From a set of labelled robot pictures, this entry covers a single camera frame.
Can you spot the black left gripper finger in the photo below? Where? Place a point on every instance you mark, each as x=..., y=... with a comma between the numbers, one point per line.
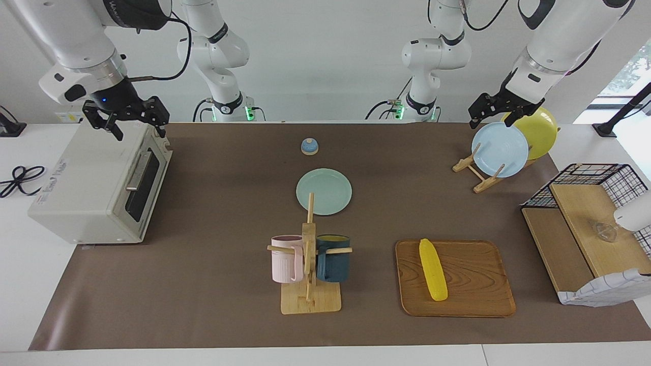
x=474, y=123
x=509, y=121

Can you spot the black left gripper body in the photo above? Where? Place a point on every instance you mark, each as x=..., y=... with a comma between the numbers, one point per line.
x=508, y=101

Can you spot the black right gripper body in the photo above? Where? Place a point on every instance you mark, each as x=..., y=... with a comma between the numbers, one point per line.
x=114, y=101

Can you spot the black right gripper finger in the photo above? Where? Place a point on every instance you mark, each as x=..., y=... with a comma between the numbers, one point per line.
x=116, y=129
x=161, y=129

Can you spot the beige toaster oven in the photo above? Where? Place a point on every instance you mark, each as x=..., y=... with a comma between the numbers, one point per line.
x=86, y=183

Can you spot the yellow corn cob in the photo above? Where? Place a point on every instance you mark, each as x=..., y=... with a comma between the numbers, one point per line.
x=433, y=269

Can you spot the mint green plate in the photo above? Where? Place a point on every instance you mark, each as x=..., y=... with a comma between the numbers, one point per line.
x=328, y=185

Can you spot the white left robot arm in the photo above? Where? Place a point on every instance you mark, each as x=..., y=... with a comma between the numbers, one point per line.
x=554, y=40

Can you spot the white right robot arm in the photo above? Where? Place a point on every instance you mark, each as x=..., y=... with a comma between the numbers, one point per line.
x=76, y=35

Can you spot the light blue plate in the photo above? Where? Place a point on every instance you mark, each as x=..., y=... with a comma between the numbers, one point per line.
x=501, y=150

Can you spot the yellow plate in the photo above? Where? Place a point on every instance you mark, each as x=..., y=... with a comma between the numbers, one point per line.
x=541, y=134

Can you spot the wooden plate rack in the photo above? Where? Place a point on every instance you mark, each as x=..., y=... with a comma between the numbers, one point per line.
x=483, y=184

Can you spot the small clear glass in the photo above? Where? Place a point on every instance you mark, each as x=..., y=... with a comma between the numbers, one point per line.
x=605, y=231

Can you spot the white rounded device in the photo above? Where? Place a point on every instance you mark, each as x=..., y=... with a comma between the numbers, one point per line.
x=635, y=213

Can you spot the brown wooden tray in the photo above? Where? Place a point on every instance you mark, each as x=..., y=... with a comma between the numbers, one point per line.
x=473, y=284

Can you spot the brown table mat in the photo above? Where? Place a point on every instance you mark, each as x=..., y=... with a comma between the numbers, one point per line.
x=213, y=284

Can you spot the pink mug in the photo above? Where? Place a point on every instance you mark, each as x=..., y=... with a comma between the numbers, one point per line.
x=285, y=262

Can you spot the dark blue mug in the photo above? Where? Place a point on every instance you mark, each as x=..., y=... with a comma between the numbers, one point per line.
x=333, y=267

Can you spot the wooden mug tree stand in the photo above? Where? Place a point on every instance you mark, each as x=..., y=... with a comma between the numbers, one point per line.
x=310, y=302

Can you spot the black desk mount base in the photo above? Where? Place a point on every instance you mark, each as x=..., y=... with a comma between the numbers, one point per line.
x=10, y=129

